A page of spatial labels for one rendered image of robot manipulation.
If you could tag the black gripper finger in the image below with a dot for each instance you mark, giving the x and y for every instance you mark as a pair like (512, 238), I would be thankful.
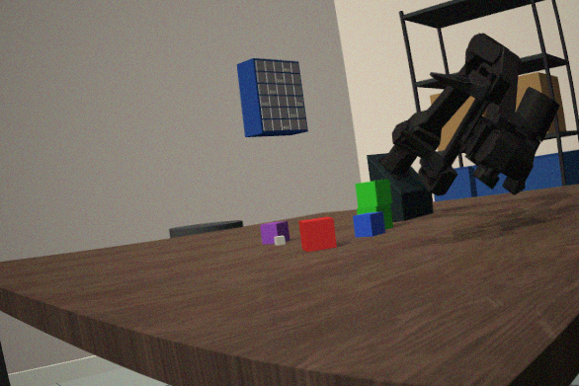
(430, 161)
(473, 84)

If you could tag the blue block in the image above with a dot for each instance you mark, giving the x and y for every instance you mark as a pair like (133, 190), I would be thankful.
(369, 224)

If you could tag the purple cube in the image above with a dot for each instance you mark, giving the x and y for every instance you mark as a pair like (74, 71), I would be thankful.
(274, 229)

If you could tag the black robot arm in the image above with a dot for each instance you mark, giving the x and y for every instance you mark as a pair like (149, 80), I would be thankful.
(498, 154)

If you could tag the red block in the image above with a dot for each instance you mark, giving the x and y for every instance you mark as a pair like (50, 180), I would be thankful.
(317, 234)

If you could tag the green block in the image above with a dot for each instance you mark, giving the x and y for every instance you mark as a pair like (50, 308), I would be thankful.
(373, 193)
(383, 208)

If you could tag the small cream block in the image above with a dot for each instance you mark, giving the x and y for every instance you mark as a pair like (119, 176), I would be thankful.
(279, 240)

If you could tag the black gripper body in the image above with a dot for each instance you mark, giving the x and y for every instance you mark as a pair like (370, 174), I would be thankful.
(471, 133)

